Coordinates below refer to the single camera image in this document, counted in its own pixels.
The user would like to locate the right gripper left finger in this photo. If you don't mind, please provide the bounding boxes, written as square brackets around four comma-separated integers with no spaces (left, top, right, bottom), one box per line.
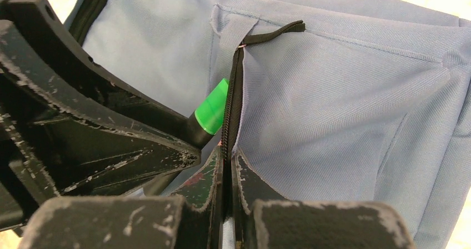
[19,146,224,248]

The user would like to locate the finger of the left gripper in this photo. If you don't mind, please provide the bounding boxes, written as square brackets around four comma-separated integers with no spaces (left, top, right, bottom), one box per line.
[1,19,201,230]
[1,0,195,141]

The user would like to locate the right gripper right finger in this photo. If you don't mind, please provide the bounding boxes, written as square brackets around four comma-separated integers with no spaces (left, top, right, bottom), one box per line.
[231,151,415,248]

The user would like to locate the green highlighter pen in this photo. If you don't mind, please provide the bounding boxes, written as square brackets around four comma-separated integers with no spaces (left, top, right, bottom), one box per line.
[141,78,231,197]

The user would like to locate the blue student backpack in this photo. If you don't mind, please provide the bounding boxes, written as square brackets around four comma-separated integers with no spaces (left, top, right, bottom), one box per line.
[83,0,470,248]

